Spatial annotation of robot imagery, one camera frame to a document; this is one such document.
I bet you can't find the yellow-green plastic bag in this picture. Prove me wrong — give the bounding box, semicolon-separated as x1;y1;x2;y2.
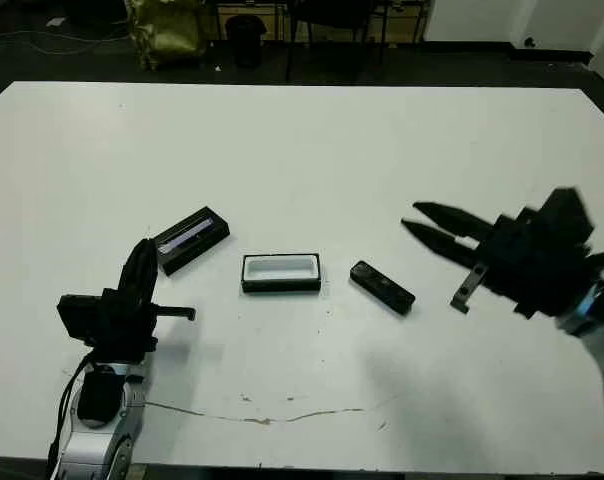
126;0;208;71

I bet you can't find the black box lid with print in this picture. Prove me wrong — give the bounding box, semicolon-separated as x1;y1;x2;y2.
149;205;232;277

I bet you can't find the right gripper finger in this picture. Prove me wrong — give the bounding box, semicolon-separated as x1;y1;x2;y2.
401;218;478;266
414;201;493;239

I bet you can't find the black floor bin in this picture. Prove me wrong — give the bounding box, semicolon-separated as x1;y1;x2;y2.
225;14;267;69

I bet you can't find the black box base white insert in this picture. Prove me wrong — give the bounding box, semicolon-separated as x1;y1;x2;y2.
240;253;323;296

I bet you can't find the slim black camera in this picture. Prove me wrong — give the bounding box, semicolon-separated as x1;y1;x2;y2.
349;260;417;317

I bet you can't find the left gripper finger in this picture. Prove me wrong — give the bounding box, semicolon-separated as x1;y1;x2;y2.
139;239;159;299
120;238;148;296

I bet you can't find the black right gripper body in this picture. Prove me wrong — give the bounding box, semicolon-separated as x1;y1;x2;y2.
450;187;598;321

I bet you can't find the thin white floor cable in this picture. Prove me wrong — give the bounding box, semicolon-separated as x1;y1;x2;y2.
0;29;133;55

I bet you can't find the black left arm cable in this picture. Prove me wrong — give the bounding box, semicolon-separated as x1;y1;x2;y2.
46;357;91;466

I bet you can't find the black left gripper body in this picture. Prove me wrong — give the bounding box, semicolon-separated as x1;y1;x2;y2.
56;287;198;367

